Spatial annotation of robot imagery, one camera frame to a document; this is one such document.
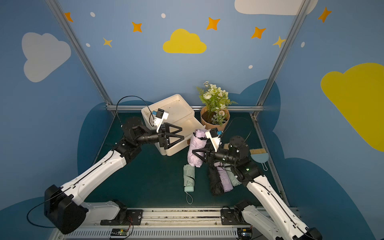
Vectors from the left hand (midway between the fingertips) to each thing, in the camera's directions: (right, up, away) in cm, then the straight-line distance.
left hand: (182, 131), depth 63 cm
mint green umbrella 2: (+28, -29, +20) cm, 45 cm away
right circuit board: (+30, -51, +10) cm, 60 cm away
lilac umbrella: (+23, -29, +20) cm, 42 cm away
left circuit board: (-32, -50, +9) cm, 60 cm away
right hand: (+7, -7, +2) cm, 10 cm away
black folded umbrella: (+17, -30, +15) cm, 38 cm away
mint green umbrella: (+2, -29, +21) cm, 36 cm away
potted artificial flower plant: (+19, +11, +34) cm, 41 cm away
